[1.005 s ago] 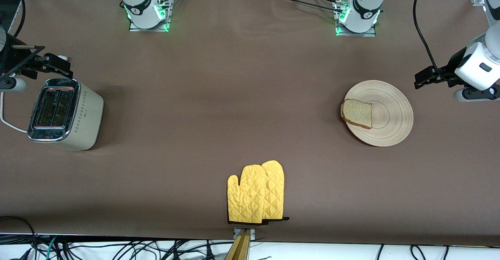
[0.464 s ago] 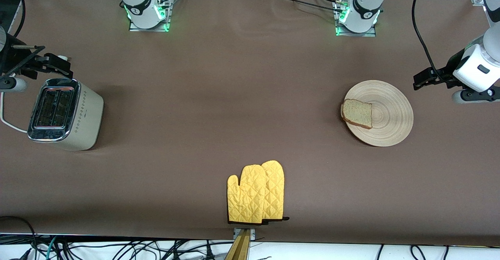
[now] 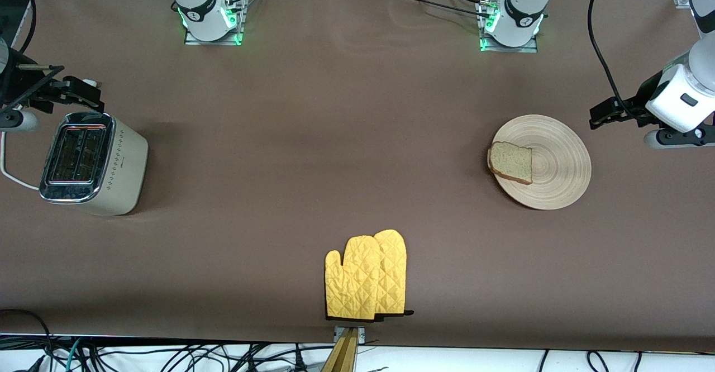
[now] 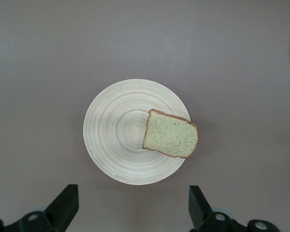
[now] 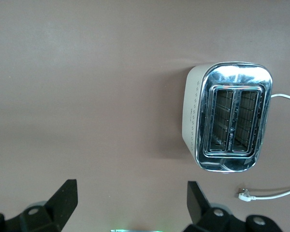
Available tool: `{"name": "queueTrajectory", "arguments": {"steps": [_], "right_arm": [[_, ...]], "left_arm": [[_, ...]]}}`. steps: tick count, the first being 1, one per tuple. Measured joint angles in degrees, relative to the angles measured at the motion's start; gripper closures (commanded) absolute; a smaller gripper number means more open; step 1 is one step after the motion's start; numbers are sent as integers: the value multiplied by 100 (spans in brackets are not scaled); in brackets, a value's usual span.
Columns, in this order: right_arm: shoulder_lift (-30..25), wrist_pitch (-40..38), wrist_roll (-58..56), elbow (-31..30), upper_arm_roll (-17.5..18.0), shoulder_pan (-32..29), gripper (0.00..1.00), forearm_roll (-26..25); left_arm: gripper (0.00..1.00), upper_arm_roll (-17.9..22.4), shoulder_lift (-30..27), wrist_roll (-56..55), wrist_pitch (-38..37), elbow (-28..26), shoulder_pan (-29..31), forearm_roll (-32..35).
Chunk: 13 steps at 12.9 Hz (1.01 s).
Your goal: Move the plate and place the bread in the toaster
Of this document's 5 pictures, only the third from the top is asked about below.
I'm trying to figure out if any yellow quilted oven mitt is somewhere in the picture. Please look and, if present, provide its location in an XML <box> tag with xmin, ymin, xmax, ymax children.
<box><xmin>325</xmin><ymin>236</ymin><xmax>383</xmax><ymax>322</ymax></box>
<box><xmin>371</xmin><ymin>229</ymin><xmax>415</xmax><ymax>318</ymax></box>

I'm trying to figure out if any white toaster power cable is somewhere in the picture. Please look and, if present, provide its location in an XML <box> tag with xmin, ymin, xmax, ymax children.
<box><xmin>0</xmin><ymin>79</ymin><xmax>102</xmax><ymax>190</ymax></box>

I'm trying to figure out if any wooden post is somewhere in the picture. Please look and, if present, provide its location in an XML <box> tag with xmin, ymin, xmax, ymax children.
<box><xmin>320</xmin><ymin>327</ymin><xmax>358</xmax><ymax>372</ymax></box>

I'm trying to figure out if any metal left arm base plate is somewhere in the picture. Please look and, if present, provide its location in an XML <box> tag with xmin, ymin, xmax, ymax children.
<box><xmin>479</xmin><ymin>1</ymin><xmax>540</xmax><ymax>54</ymax></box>

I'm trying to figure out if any thick black arched cable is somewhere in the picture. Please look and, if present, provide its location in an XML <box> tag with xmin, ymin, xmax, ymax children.
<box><xmin>0</xmin><ymin>308</ymin><xmax>56</xmax><ymax>372</ymax></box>

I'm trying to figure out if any long black base cable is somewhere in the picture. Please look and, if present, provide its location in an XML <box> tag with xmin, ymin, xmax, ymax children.
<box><xmin>385</xmin><ymin>0</ymin><xmax>495</xmax><ymax>20</ymax></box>

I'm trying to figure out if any teal cable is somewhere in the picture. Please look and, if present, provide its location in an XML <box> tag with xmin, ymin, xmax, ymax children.
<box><xmin>65</xmin><ymin>337</ymin><xmax>83</xmax><ymax>372</ymax></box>

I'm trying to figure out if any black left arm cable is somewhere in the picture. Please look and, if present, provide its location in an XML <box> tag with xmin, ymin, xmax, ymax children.
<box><xmin>587</xmin><ymin>0</ymin><xmax>640</xmax><ymax>121</ymax></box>

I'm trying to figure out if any cream and chrome toaster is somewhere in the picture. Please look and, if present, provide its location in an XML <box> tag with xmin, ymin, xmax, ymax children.
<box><xmin>38</xmin><ymin>111</ymin><xmax>150</xmax><ymax>217</ymax></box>

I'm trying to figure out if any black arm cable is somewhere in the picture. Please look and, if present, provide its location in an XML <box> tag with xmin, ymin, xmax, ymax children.
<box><xmin>587</xmin><ymin>0</ymin><xmax>640</xmax><ymax>121</ymax></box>
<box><xmin>20</xmin><ymin>0</ymin><xmax>39</xmax><ymax>55</ymax></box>

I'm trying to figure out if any brown table cover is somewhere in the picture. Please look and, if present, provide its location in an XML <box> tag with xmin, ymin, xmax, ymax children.
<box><xmin>0</xmin><ymin>0</ymin><xmax>715</xmax><ymax>354</ymax></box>

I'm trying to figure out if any round wooden plate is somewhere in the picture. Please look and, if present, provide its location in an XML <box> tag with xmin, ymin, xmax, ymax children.
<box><xmin>490</xmin><ymin>115</ymin><xmax>592</xmax><ymax>211</ymax></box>

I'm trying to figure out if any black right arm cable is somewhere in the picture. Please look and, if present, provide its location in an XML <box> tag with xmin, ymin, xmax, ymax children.
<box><xmin>20</xmin><ymin>0</ymin><xmax>39</xmax><ymax>55</ymax></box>

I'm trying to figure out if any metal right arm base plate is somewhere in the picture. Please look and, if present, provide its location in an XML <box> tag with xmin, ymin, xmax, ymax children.
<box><xmin>184</xmin><ymin>0</ymin><xmax>247</xmax><ymax>46</ymax></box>

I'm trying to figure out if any bread slice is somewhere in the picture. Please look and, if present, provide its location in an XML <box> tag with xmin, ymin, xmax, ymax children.
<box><xmin>488</xmin><ymin>141</ymin><xmax>534</xmax><ymax>185</ymax></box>

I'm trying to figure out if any small metal bracket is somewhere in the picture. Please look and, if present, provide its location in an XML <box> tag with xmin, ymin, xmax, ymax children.
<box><xmin>333</xmin><ymin>326</ymin><xmax>366</xmax><ymax>344</ymax></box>

